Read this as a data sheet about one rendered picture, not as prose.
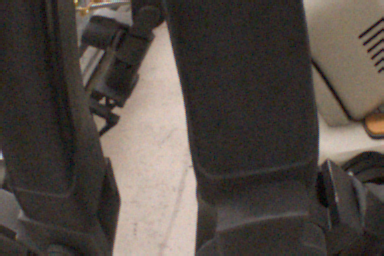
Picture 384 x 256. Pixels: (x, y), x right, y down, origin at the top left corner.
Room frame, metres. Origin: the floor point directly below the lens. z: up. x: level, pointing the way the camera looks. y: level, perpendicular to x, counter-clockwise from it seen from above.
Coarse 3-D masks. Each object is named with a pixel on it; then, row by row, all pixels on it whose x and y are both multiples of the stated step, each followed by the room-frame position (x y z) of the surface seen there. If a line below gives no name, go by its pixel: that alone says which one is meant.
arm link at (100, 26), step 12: (96, 12) 0.58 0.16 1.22; (108, 12) 0.58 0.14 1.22; (120, 12) 0.59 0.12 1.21; (144, 12) 0.53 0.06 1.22; (156, 12) 0.53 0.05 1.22; (96, 24) 0.56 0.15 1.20; (108, 24) 0.56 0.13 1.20; (120, 24) 0.55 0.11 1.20; (132, 24) 0.54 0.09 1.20; (144, 24) 0.53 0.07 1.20; (84, 36) 0.55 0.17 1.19; (96, 36) 0.55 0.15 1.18; (108, 36) 0.55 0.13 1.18; (144, 36) 0.53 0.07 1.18; (108, 48) 0.58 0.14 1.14
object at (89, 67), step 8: (80, 0) 2.31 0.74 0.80; (128, 8) 3.86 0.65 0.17; (80, 16) 2.30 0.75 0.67; (96, 48) 2.69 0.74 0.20; (88, 56) 2.49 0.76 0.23; (96, 56) 2.61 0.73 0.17; (104, 56) 2.88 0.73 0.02; (88, 64) 2.47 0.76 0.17; (96, 64) 2.56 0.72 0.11; (88, 72) 2.37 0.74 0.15; (88, 80) 2.41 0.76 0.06
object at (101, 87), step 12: (108, 72) 0.56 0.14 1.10; (120, 72) 0.55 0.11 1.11; (132, 72) 0.55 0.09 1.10; (96, 84) 0.55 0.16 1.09; (108, 84) 0.55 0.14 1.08; (120, 84) 0.55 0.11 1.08; (132, 84) 0.58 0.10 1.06; (96, 96) 0.53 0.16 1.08; (108, 96) 0.53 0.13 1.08; (120, 96) 0.54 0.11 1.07
